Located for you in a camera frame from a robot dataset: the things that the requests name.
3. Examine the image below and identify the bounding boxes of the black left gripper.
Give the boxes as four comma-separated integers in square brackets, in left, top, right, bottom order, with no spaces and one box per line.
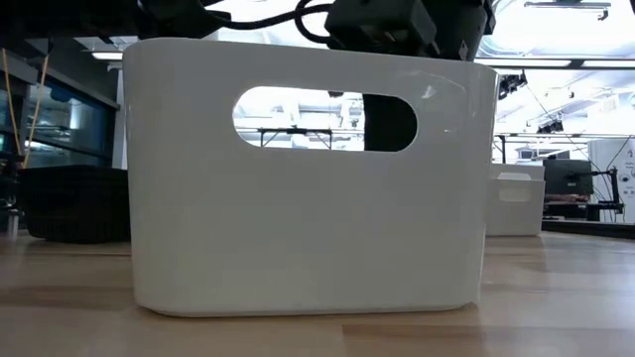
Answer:
[138,0,232,40]

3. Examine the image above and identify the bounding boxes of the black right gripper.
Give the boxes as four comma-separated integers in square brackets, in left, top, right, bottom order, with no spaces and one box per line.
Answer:
[362,0,497,153]

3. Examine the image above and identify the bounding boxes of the green slotted plastic basket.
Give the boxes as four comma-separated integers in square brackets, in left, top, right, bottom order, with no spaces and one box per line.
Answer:
[19,166,131,244]

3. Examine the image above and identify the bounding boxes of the black background table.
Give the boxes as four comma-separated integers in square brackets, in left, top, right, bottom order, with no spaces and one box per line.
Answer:
[257,126,333,151]

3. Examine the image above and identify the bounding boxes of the glass fronted dark cabinet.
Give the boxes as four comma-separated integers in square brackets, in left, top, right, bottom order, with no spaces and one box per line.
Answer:
[0,47,120,170]

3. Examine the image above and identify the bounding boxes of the dark computer monitor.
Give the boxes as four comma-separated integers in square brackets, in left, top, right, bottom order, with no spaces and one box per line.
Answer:
[543,158,594,197]

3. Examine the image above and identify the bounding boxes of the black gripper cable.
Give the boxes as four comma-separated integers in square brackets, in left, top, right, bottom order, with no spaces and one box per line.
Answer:
[197,0,348,46]

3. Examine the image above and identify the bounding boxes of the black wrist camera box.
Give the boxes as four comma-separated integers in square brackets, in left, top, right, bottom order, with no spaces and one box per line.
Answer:
[324,0,441,59]

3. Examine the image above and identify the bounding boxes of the hanging yellow cord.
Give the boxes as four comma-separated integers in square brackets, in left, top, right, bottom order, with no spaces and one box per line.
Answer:
[1,49,24,156]
[23,55,49,166]

